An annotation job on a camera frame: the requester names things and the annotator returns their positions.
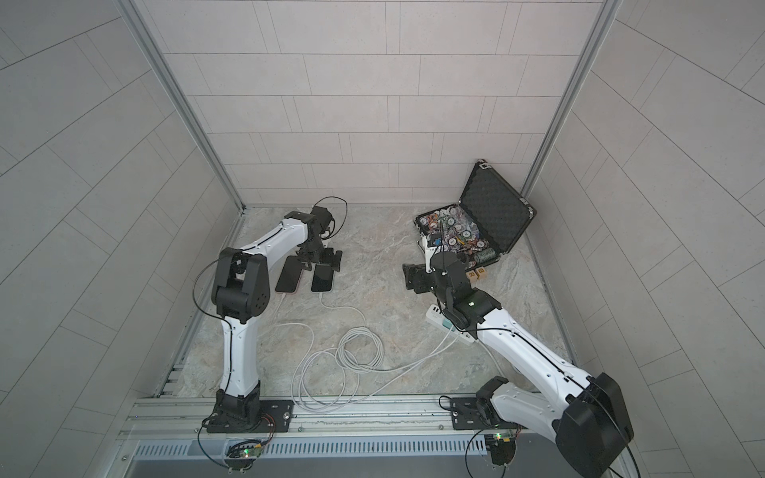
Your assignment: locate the green case phone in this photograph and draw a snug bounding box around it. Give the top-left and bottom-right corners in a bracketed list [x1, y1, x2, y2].
[311, 264, 335, 293]

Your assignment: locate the white charging cable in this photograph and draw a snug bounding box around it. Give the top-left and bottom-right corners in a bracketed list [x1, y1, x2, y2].
[262, 291, 473, 414]

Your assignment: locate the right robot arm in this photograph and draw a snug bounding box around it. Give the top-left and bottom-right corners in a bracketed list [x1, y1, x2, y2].
[402, 252, 635, 477]

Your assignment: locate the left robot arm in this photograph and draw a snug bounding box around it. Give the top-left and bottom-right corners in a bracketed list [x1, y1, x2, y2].
[211, 204, 343, 419]

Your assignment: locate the white power strip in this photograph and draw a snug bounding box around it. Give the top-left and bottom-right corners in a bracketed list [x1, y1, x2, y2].
[426, 305, 475, 345]

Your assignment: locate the black poker chip case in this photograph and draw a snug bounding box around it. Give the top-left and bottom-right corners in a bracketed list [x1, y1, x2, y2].
[414, 159, 537, 271]

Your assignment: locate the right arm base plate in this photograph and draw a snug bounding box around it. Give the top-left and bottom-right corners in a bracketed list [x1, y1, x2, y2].
[438, 396, 517, 430]

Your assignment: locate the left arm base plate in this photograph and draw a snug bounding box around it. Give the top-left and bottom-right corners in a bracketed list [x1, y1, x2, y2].
[204, 400, 294, 434]

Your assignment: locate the aluminium front rail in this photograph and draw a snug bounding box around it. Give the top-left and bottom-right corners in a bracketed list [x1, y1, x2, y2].
[118, 390, 620, 443]

